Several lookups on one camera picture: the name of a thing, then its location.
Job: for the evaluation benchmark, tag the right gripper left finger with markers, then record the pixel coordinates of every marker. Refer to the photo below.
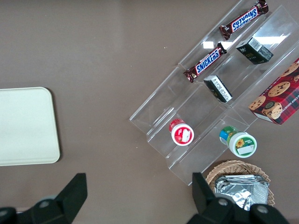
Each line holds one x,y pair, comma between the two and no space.
63,203

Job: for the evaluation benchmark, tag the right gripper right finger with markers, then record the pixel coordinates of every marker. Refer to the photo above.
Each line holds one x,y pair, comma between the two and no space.
210,210

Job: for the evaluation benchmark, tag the light wicker basket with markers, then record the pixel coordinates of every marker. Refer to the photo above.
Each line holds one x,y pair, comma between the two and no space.
233,166

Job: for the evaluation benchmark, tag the beige plastic tray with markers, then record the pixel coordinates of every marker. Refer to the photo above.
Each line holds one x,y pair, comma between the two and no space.
25,126

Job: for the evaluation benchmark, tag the silver foil packets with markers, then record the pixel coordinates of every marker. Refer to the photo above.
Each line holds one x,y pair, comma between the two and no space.
240,189

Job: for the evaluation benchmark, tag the green lidded sunflower cup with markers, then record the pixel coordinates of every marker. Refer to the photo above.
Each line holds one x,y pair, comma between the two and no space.
243,144

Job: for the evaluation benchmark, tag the red lidded cup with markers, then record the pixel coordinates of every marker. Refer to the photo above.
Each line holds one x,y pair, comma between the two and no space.
182,134

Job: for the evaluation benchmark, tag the clear acrylic stepped stand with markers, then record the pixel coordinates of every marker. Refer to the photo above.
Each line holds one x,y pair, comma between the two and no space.
163,109

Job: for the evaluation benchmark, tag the small dark green box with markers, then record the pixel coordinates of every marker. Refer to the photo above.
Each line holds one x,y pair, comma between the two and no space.
253,52
217,89

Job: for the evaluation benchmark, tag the red tartan cookie box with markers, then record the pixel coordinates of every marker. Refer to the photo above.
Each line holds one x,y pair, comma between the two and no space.
280,100

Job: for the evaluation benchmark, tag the Snickers chocolate bar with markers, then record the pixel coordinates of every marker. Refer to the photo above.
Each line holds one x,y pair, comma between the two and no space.
244,19
206,61

